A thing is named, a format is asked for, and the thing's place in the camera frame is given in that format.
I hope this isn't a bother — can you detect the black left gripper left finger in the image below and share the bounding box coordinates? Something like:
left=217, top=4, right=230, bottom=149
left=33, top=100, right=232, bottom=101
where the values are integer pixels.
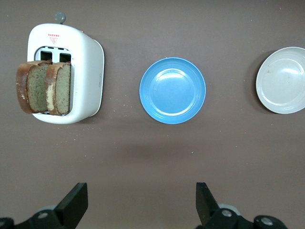
left=0, top=182, right=89, bottom=229

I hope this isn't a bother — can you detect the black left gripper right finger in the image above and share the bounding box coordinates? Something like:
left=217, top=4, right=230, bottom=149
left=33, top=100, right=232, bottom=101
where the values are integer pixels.
left=195, top=182, right=290, bottom=229

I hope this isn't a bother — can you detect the brown bread slice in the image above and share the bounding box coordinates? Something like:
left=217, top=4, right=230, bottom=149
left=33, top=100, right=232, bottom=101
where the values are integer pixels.
left=16, top=60, right=53, bottom=115
left=45, top=61, right=71, bottom=116

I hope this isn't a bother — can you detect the blue plate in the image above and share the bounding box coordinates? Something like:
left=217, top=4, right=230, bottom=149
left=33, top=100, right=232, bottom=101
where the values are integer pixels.
left=139, top=56, right=207, bottom=125

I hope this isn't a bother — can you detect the beige plate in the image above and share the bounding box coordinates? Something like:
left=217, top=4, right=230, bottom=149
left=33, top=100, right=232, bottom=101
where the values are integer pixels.
left=255, top=46, right=305, bottom=115

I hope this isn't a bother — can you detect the white two-slot toaster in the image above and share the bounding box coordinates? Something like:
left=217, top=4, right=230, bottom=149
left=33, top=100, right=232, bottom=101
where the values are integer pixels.
left=27, top=11, right=105, bottom=125

